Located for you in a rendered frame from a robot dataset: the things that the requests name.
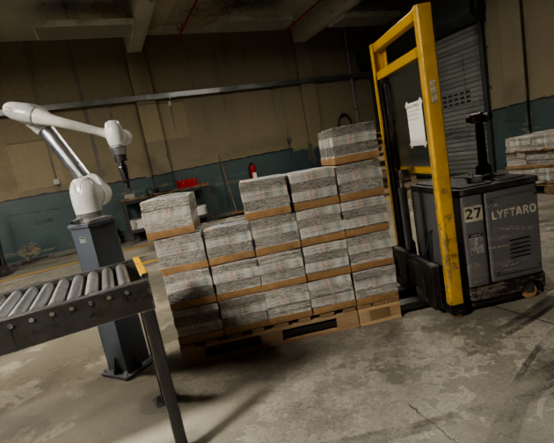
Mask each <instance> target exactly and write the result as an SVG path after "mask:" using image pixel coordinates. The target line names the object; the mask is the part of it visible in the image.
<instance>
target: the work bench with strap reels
mask: <svg viewBox="0 0 554 443"><path fill-rule="evenodd" d="M176 185H177V188H178V189H174V190H171V191H168V192H157V193H153V194H152V198H155V197H158V196H160V197H162V195H164V196H167V195H165V194H169V195H172V194H171V193H173V194H177V193H176V192H192V191H197V190H200V194H201V197H202V202H203V205H198V206H197V211H198V216H199V217H200V218H203V217H206V218H207V222H210V221H209V218H208V217H209V216H211V215H212V217H213V221H215V213H214V209H213V204H212V200H211V196H210V191H209V188H208V186H209V184H205V185H201V184H199V185H198V179H197V178H188V179H185V178H184V180H180V181H177V182H176ZM205 188H206V189H207V193H208V201H209V205H210V209H211V212H208V210H207V205H206V202H205V198H204V194H203V190H202V189H205ZM152 198H151V195H148V196H145V195H143V196H138V197H135V198H132V199H129V200H120V203H121V205H122V208H123V212H124V215H125V219H126V223H127V226H128V233H129V236H130V240H131V241H130V242H132V243H133V244H132V245H135V244H137V243H135V239H134V235H133V234H136V233H140V232H143V231H145V228H144V225H143V218H137V219H133V220H129V217H128V211H127V207H126V205H128V204H133V203H137V202H141V201H145V200H149V199H152Z"/></svg>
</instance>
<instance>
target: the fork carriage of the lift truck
mask: <svg viewBox="0 0 554 443"><path fill-rule="evenodd" d="M391 248H392V250H393V251H392V252H393V255H392V256H393V257H394V265H395V267H396V278H397V283H398V284H399V285H401V286H402V285H405V286H406V287H408V288H409V290H410V292H411V293H412V294H414V295H416V296H418V295H419V296H420V297H422V298H423V299H424V300H425V301H426V304H428V305H429V306H430V307H432V308H433V309H435V310H438V309H443V302H442V295H441V281H440V273H439V266H438V265H437V264H436V263H434V262H432V261H430V260H428V259H426V258H423V257H421V256H419V255H417V254H415V253H413V252H411V251H409V250H407V249H405V248H403V247H401V246H399V245H395V246H392V247H391Z"/></svg>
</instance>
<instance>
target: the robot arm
mask: <svg viewBox="0 0 554 443"><path fill-rule="evenodd" d="M3 113H4V115H5V116H7V117H8V118H10V119H12V120H15V121H18V122H20V123H23V124H26V125H27V126H28V127H29V128H31V129H32V130H33V131H34V133H36V134H38V135H40V136H41V137H42V139H43V140H44V141H45V142H46V144H47V145H48V146H49V148H51V149H52V150H53V152H54V153H55V154H56V156H57V157H58V158H59V160H60V161H61V162H62V164H63V165H64V166H65V167H66V169H67V170H68V171H69V173H70V174H71V175H72V176H73V178H74V179H73V180H72V182H71V183H70V187H69V194H70V198H71V202H72V206H73V208H74V210H75V213H76V216H77V218H76V219H75V220H74V221H71V222H70V226H73V225H80V224H88V223H92V222H97V221H101V220H104V219H108V218H112V216H111V215H105V214H104V212H103V209H102V206H104V205H105V204H107V203H108V202H109V201H110V199H111V198H112V194H113V193H112V189H111V188H110V186H109V185H108V184H106V183H105V182H104V181H103V180H102V179H101V178H100V177H99V176H98V175H97V174H93V173H90V172H89V171H88V170H87V168H86V167H85V166H84V164H83V163H82V162H81V161H80V159H79V158H78V157H77V155H76V154H75V153H74V151H73V150H72V149H71V147H70V146H69V145H68V143H67V142H66V141H64V139H63V138H62V136H61V135H60V134H59V133H58V131H57V130H56V129H55V127H61V128H66V129H69V130H74V131H78V132H82V133H87V134H94V135H97V136H101V137H104V138H106V139H107V142H108V144H109V146H110V149H111V152H112V156H114V157H113V158H114V161H115V162H116V163H119V165H118V166H119V167H118V169H119V171H120V175H121V178H122V183H124V186H125V189H126V193H130V192H131V187H130V184H129V182H130V181H129V176H128V167H127V165H126V164H125V161H127V160H128V159H127V155H125V154H127V150H126V146H127V145H129V144H130V143H131V142H132V138H133V137H132V135H131V133H130V132H129V131H127V130H126V129H123V128H122V126H121V124H120V123H119V121H117V120H109V121H107V122H106V123H105V128H101V127H94V126H91V125H88V124H84V123H81V122H78V121H74V120H68V119H65V118H62V117H58V116H55V115H53V114H51V113H50V112H49V111H48V110H47V109H45V108H44V107H42V106H39V105H35V104H28V103H19V102H8V103H5V104H4V105H3Z"/></svg>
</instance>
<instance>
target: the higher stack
mask: <svg viewBox="0 0 554 443"><path fill-rule="evenodd" d="M373 123H375V122H373V121H367V122H362V123H357V124H353V125H347V126H343V127H335V128H331V129H327V130H325V131H324V132H323V131H322V132H321V133H319V134H318V136H317V137H318V143H319V151H320V156H321V159H328V158H336V157H341V156H349V155H354V154H359V153H363V152H368V151H372V150H377V149H378V148H379V147H378V145H379V143H378V140H377V139H376V135H375V133H376V131H375V124H373ZM379 163H380V160H379V159H378V158H375V157H373V159H372V158H369V159H364V160H360V161H355V162H350V163H342V164H337V165H327V167H334V173H335V178H336V186H337V192H338V195H343V194H348V193H352V192H360V191H365V190H369V189H374V188H378V187H383V173H382V167H381V165H380V164H379ZM384 201H385V198H384V195H382V194H378V195H374V196H369V197H365V198H360V199H356V200H348V201H343V202H338V203H339V205H340V208H341V209H340V211H341V212H340V214H341V219H342V220H343V222H344V225H345V229H344V230H345V231H346V232H347V231H348V230H351V229H359V228H364V227H368V226H373V225H377V224H382V223H386V222H389V220H388V214H387V209H386V208H387V207H386V203H384ZM345 239H346V247H347V251H348V253H347V254H348V260H349V265H358V264H363V263H367V262H371V261H376V260H380V259H384V258H391V257H393V256H392V255H393V252H392V251H393V250H392V248H391V247H392V243H391V240H390V239H391V238H390V232H389V231H388V230H387V229H385V230H380V231H376V232H372V233H367V234H363V235H358V236H350V237H345ZM350 276H351V277H350V278H351V281H352V283H353V287H354V298H355V299H356V300H359V299H362V298H367V297H370V296H375V295H379V294H387V293H390V292H395V291H397V278H396V267H395V265H394V264H389V265H381V266H377V267H373V268H369V269H365V270H361V271H357V272H350ZM355 308H356V309H357V311H358V317H359V324H360V326H365V325H369V324H372V323H380V322H384V321H388V320H391V319H396V318H399V317H402V315H401V309H400V301H399V298H398V297H395V298H391V299H387V300H383V301H376V302H371V303H368V304H363V305H360V306H355Z"/></svg>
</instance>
